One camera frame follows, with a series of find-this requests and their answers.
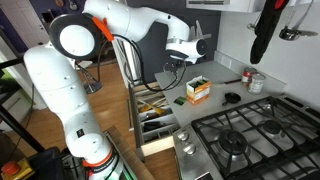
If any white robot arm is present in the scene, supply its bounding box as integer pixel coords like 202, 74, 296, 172
24, 0, 207, 180

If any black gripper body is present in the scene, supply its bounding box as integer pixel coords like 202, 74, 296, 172
163, 59, 186, 74

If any orange tea box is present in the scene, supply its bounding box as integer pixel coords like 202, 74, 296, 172
186, 76, 211, 105

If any open utensil drawer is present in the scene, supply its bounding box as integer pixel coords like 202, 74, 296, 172
128, 86, 180, 159

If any white label can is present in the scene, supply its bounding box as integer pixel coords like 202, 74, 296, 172
248, 73, 266, 94

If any white upper cabinet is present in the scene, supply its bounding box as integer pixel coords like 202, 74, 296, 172
186, 0, 266, 13

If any red label can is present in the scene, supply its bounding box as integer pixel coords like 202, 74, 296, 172
241, 67, 257, 86

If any white wall outlet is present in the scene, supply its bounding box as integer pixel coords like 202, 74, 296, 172
221, 56, 231, 68

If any red emergency stop button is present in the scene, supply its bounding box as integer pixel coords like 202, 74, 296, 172
1, 161, 21, 175

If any green mint tea packet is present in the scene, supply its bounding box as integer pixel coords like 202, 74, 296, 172
174, 96, 186, 106

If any small black cast-iron pan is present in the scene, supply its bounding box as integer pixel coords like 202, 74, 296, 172
222, 92, 241, 106

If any hanging metal ladle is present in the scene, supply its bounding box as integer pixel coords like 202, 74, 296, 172
279, 0, 318, 41

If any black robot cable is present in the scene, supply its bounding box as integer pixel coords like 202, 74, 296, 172
96, 33, 188, 93

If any yellow handled utensil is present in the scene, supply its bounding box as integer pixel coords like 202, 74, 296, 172
138, 100, 165, 115

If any gas stove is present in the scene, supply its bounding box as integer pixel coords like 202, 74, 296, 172
173, 96, 320, 180

